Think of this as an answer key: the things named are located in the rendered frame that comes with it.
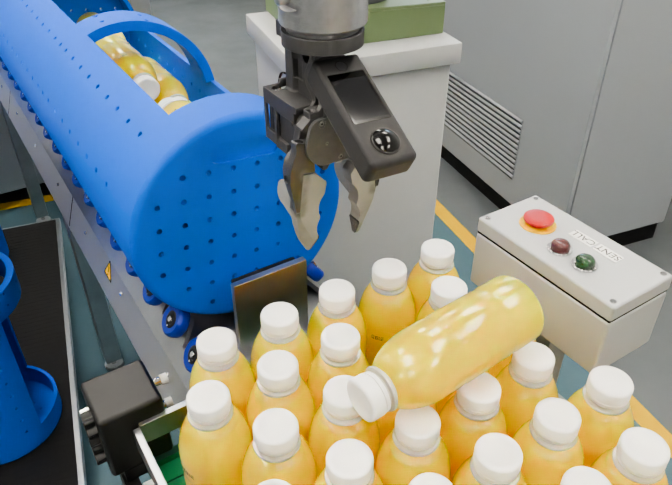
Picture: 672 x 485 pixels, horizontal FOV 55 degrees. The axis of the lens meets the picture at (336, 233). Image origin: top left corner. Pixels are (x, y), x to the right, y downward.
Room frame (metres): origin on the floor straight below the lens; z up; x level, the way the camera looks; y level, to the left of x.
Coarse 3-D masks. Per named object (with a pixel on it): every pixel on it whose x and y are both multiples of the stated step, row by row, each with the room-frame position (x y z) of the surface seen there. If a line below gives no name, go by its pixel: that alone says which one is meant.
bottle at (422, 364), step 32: (480, 288) 0.47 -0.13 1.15; (512, 288) 0.46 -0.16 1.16; (448, 320) 0.42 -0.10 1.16; (480, 320) 0.42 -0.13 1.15; (512, 320) 0.43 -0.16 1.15; (384, 352) 0.39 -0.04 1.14; (416, 352) 0.38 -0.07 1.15; (448, 352) 0.39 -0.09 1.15; (480, 352) 0.40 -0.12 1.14; (512, 352) 0.42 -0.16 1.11; (384, 384) 0.36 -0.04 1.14; (416, 384) 0.36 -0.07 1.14; (448, 384) 0.37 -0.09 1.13
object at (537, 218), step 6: (528, 210) 0.66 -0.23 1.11; (534, 210) 0.66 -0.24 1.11; (540, 210) 0.66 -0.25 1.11; (528, 216) 0.65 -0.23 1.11; (534, 216) 0.65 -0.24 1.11; (540, 216) 0.65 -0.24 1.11; (546, 216) 0.65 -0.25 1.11; (552, 216) 0.65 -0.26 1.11; (528, 222) 0.64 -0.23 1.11; (534, 222) 0.64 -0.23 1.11; (540, 222) 0.64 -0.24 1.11; (546, 222) 0.64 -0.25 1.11; (552, 222) 0.64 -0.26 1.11
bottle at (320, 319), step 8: (320, 312) 0.53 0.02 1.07; (328, 312) 0.52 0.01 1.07; (352, 312) 0.52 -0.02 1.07; (360, 312) 0.54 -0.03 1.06; (312, 320) 0.53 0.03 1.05; (320, 320) 0.52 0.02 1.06; (328, 320) 0.52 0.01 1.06; (336, 320) 0.52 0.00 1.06; (344, 320) 0.52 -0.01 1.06; (352, 320) 0.52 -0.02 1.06; (360, 320) 0.53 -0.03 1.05; (312, 328) 0.52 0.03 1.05; (320, 328) 0.52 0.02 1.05; (360, 328) 0.52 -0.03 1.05; (312, 336) 0.52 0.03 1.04; (320, 336) 0.51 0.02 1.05; (360, 336) 0.52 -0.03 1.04; (312, 344) 0.52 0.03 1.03; (320, 344) 0.51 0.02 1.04; (360, 344) 0.52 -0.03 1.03
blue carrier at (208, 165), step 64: (0, 0) 1.32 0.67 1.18; (64, 0) 1.40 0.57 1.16; (64, 64) 0.93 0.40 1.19; (192, 64) 1.11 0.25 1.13; (64, 128) 0.84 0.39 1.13; (128, 128) 0.70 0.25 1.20; (192, 128) 0.65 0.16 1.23; (256, 128) 0.68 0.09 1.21; (128, 192) 0.62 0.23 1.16; (192, 192) 0.63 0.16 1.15; (256, 192) 0.68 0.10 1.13; (128, 256) 0.61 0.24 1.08; (192, 256) 0.63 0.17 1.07; (256, 256) 0.67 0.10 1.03
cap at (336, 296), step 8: (328, 280) 0.55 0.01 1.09; (336, 280) 0.55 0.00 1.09; (344, 280) 0.55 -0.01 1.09; (320, 288) 0.54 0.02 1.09; (328, 288) 0.54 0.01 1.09; (336, 288) 0.54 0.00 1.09; (344, 288) 0.54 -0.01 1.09; (352, 288) 0.54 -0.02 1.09; (320, 296) 0.53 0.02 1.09; (328, 296) 0.53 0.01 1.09; (336, 296) 0.53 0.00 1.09; (344, 296) 0.53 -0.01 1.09; (352, 296) 0.53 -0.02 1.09; (320, 304) 0.53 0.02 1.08; (328, 304) 0.52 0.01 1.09; (336, 304) 0.52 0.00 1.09; (344, 304) 0.52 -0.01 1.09; (352, 304) 0.53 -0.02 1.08; (336, 312) 0.52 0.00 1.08; (344, 312) 0.52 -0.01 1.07
